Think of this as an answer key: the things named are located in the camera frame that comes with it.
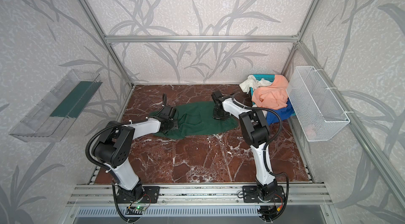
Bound green t-shirt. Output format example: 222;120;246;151
155;101;238;140

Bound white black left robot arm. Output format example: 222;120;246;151
85;118;178;197

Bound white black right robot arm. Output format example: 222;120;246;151
212;91;278;198

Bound white t-shirt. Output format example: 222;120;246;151
239;75;273;93

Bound peach pink t-shirt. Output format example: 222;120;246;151
252;75;289;110

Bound teal plastic laundry basket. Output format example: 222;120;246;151
248;74;296;120

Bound blue t-shirt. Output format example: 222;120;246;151
266;99;295;125

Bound green circuit board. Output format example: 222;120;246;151
126;205;150;215

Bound right base wiring bundle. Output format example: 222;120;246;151
257;203;285;221

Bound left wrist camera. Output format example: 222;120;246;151
156;106;177;121

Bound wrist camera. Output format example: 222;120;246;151
156;106;177;121
211;91;229;107

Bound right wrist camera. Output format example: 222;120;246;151
211;91;229;107

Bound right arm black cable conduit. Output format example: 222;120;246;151
230;92;290;221

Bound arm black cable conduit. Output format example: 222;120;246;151
230;92;290;221
84;93;168;223

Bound aluminium frame crossbar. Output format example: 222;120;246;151
104;35;298;43

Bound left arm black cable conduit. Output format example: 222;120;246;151
84;93;168;223

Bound white wire mesh basket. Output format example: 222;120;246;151
286;66;350;142

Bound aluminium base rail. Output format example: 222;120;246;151
66;183;333;207

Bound clear acrylic wall shelf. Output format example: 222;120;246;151
9;70;103;142

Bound aluminium frame post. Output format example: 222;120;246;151
77;0;134;87

